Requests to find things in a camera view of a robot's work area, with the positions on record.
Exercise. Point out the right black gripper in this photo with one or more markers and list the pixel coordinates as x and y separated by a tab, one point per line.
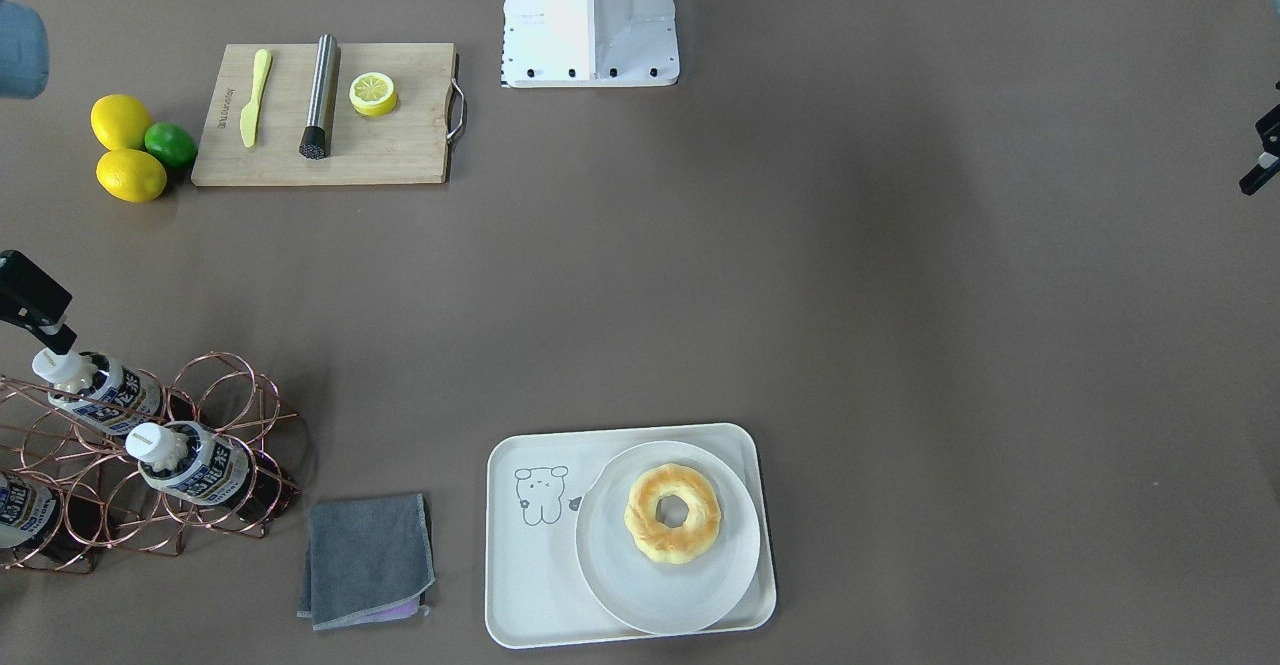
30	293

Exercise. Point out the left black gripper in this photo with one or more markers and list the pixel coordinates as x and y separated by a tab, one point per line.
1266	135

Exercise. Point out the tea bottle white cap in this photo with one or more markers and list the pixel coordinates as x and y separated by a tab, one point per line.
107	395

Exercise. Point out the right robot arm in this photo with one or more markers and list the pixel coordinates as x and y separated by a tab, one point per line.
25	61

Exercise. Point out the middle tea bottle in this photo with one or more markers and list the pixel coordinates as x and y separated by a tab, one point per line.
206	469

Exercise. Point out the edge tea bottle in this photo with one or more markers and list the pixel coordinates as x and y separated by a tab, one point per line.
36	518

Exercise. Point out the cream serving tray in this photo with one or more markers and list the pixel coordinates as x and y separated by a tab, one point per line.
535	595

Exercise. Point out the lower yellow lemon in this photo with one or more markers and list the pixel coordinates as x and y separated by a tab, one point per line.
131	175

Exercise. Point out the yellow lemon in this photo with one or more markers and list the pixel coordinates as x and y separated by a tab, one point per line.
131	175
120	122

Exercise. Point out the upper yellow lemon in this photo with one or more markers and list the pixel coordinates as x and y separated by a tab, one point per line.
120	122

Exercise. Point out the green lime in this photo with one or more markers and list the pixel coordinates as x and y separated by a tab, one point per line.
171	145

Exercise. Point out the yellow plastic knife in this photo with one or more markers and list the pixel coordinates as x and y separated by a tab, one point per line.
249	116

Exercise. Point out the steel muddler black tip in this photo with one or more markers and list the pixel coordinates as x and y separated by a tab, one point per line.
316	140

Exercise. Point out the grey folded cloth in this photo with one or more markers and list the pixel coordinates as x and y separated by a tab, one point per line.
368	560

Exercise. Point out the half lemon slice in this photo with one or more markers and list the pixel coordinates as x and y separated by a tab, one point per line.
373	94

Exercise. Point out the bamboo cutting board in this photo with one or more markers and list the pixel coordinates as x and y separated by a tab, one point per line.
410	146

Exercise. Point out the white round plate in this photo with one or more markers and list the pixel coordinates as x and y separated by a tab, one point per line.
666	599

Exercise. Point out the rose gold wire rack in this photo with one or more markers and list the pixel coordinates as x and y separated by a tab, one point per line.
220	390

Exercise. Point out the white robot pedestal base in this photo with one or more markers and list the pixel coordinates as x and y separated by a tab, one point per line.
589	44

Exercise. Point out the golden ring doughnut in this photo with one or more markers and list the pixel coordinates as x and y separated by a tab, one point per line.
673	545

